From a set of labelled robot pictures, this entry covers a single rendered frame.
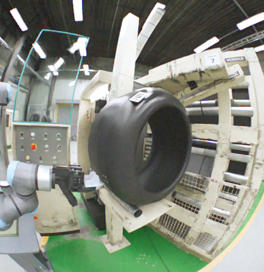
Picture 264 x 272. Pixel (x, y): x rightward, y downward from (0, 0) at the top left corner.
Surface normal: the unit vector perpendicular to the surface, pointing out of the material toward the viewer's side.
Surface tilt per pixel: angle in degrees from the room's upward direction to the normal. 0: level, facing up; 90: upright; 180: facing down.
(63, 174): 90
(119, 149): 87
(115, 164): 94
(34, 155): 90
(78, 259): 0
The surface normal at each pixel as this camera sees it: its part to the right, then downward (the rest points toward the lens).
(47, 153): 0.59, 0.09
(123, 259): 0.07, -1.00
